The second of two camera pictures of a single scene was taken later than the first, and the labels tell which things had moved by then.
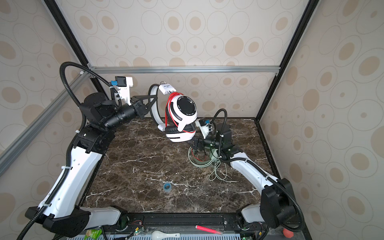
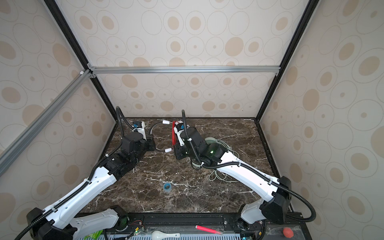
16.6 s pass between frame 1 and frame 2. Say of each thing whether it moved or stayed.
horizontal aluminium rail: stayed
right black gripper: moved
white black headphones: moved
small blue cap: stayed
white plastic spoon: stayed
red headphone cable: moved
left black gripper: moved
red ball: stayed
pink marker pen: stayed
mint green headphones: stayed
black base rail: stayed
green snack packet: stayed
